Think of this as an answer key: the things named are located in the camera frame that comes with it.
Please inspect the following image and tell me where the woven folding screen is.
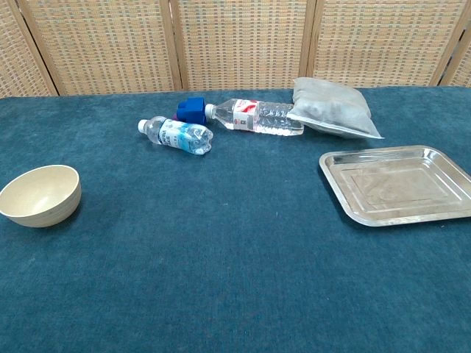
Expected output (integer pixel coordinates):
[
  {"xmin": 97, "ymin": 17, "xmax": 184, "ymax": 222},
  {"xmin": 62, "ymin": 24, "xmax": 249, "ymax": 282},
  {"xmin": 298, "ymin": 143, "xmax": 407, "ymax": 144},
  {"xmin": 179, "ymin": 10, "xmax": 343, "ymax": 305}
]
[{"xmin": 0, "ymin": 0, "xmax": 471, "ymax": 99}]

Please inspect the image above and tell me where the small blue label water bottle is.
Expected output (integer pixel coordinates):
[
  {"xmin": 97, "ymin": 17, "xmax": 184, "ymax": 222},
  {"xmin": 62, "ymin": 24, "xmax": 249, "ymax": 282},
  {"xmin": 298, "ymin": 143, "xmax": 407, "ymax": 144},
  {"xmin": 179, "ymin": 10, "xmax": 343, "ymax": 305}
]
[{"xmin": 138, "ymin": 115, "xmax": 214, "ymax": 156}]

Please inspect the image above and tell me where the white bowl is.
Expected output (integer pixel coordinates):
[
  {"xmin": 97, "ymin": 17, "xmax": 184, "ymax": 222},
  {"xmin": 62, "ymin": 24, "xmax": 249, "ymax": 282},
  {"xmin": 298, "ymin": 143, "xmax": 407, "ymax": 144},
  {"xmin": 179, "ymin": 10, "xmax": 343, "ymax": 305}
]
[{"xmin": 0, "ymin": 164, "xmax": 82, "ymax": 228}]

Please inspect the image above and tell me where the grey pouch bag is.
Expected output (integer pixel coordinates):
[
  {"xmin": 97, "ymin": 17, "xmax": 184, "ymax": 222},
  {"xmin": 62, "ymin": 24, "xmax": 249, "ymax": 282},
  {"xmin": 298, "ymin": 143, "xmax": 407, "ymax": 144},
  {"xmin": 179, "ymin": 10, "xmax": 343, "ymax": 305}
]
[{"xmin": 286, "ymin": 76, "xmax": 386, "ymax": 140}]

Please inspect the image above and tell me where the blue table cloth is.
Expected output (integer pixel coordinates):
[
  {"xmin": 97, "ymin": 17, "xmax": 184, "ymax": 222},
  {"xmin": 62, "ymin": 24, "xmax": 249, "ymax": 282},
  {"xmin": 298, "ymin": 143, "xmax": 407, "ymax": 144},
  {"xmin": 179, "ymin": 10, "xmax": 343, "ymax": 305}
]
[{"xmin": 0, "ymin": 85, "xmax": 471, "ymax": 353}]

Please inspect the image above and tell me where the large red label water bottle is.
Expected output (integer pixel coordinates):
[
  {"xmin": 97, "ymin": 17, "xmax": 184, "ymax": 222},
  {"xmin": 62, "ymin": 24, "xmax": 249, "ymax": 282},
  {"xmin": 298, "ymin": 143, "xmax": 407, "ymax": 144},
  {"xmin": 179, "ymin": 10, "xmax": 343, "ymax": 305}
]
[{"xmin": 204, "ymin": 98, "xmax": 305, "ymax": 137}]

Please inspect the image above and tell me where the blue plastic block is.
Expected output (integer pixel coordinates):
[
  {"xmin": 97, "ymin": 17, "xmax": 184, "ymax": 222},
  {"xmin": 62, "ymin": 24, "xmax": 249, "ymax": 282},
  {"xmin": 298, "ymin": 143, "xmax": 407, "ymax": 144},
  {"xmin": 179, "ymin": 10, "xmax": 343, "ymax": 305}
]
[{"xmin": 177, "ymin": 96, "xmax": 207, "ymax": 125}]

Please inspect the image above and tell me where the silver metal tray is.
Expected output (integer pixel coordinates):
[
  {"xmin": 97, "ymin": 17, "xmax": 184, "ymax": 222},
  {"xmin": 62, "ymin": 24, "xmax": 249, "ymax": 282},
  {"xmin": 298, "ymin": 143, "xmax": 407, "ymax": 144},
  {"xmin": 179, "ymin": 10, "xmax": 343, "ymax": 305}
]
[{"xmin": 318, "ymin": 145, "xmax": 471, "ymax": 227}]

